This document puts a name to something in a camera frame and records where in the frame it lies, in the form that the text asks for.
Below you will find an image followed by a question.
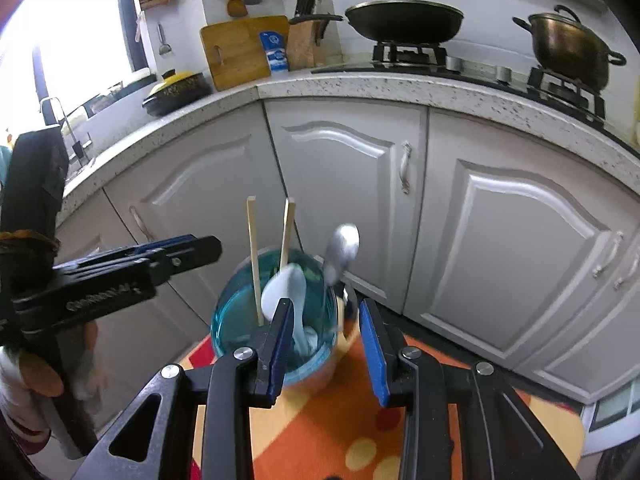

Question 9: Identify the blue white packet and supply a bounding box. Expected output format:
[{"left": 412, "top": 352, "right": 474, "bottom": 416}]
[{"left": 259, "top": 31, "right": 291, "bottom": 74}]

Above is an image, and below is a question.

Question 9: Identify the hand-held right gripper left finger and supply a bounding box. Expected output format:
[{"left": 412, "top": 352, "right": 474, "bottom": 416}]
[{"left": 72, "top": 298, "right": 296, "bottom": 480}]

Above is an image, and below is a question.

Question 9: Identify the orange yellow printed blanket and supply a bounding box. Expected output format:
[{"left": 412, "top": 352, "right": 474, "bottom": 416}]
[{"left": 177, "top": 305, "right": 586, "bottom": 480}]

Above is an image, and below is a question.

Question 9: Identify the wooden cutting board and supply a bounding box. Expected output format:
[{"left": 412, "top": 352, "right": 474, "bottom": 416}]
[{"left": 200, "top": 15, "right": 290, "bottom": 92}]

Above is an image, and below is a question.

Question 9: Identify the speckled kitchen countertop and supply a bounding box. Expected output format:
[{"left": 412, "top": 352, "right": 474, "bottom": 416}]
[{"left": 55, "top": 67, "right": 640, "bottom": 226}]

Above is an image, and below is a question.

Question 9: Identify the black wok with lid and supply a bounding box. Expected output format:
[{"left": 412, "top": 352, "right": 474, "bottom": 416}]
[{"left": 288, "top": 0, "right": 465, "bottom": 44}]

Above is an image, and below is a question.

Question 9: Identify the blue plastic cup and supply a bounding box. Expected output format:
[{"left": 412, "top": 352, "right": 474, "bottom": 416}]
[{"left": 211, "top": 247, "right": 344, "bottom": 387}]

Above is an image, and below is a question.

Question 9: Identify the metal sink faucet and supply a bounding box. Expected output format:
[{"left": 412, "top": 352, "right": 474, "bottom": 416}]
[{"left": 39, "top": 96, "right": 92, "bottom": 162}]

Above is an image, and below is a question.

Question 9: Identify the person's left hand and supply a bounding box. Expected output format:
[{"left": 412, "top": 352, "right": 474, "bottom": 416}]
[{"left": 0, "top": 323, "right": 109, "bottom": 454}]

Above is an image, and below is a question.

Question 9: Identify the black casserole yellow lid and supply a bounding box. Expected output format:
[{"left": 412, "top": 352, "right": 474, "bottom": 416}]
[{"left": 142, "top": 69, "right": 214, "bottom": 119}]

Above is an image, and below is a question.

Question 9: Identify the silver cabinet handle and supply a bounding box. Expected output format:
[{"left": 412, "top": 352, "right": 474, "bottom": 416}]
[
  {"left": 128, "top": 204, "right": 154, "bottom": 244},
  {"left": 399, "top": 142, "right": 412, "bottom": 195},
  {"left": 592, "top": 232, "right": 625, "bottom": 279}
]

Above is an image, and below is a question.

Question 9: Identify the white ceramic spoon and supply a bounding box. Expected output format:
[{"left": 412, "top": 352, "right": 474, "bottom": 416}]
[{"left": 261, "top": 264, "right": 322, "bottom": 357}]

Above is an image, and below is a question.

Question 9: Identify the black gas stove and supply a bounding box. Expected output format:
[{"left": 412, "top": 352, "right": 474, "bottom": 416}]
[{"left": 311, "top": 41, "right": 610, "bottom": 127}]

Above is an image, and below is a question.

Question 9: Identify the wooden knife block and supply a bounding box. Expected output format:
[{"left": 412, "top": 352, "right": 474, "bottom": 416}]
[{"left": 286, "top": 0, "right": 331, "bottom": 72}]

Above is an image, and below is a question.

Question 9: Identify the white arched cabinet door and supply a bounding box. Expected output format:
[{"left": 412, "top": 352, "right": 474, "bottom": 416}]
[
  {"left": 402, "top": 110, "right": 640, "bottom": 402},
  {"left": 263, "top": 100, "right": 430, "bottom": 315},
  {"left": 102, "top": 105, "right": 292, "bottom": 322}
]

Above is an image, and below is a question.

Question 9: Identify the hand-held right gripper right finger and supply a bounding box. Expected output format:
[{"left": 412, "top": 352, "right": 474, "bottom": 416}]
[{"left": 359, "top": 298, "right": 583, "bottom": 480}]

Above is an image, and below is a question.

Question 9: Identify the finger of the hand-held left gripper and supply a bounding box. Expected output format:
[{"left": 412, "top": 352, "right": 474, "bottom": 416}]
[
  {"left": 56, "top": 233, "right": 223, "bottom": 284},
  {"left": 12, "top": 257, "right": 157, "bottom": 333}
]

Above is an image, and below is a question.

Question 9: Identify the brass cooking pot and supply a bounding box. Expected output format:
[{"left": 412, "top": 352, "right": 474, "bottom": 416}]
[{"left": 512, "top": 5, "right": 627, "bottom": 92}]

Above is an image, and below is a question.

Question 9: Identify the large metal spoon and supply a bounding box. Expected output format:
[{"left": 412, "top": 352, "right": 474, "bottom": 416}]
[{"left": 322, "top": 223, "right": 361, "bottom": 292}]

